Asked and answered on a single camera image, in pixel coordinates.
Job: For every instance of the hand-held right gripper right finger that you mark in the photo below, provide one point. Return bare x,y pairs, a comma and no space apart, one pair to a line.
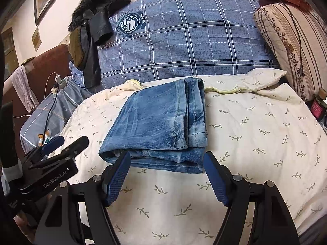
216,181

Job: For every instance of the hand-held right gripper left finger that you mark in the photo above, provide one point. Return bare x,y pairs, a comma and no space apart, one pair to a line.
116,181

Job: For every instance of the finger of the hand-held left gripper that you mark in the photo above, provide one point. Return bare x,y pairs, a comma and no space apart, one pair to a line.
52,143
76,144

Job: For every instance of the blue denim pants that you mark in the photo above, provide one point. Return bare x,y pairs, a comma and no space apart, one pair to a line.
155,122

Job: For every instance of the blue plaid bed sheet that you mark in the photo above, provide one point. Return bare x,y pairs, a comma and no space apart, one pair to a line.
61,104

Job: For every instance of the cream leaf-print quilt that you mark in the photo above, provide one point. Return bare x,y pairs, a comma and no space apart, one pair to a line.
255,158

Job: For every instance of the pink hanging cloth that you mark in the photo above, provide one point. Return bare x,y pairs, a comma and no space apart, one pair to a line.
24,89

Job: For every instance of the white power strip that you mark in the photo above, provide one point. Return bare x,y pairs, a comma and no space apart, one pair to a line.
62,81

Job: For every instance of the white charger plug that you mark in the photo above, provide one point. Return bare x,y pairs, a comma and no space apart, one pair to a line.
57,77

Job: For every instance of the black fur-collar jacket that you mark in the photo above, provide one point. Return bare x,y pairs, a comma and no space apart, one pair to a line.
90,25

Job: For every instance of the red label bottle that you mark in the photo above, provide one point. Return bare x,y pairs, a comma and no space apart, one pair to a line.
318,107

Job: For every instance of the blue plaid quilt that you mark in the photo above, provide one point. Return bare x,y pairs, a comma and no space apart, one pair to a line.
191,38

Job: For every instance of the beige striped floral pillow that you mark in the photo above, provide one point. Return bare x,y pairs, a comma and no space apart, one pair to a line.
283,38

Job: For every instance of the wooden door frame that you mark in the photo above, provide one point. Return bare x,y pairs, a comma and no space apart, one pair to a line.
9,53

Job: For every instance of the small wall frame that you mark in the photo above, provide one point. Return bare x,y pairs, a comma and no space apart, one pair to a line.
36,38

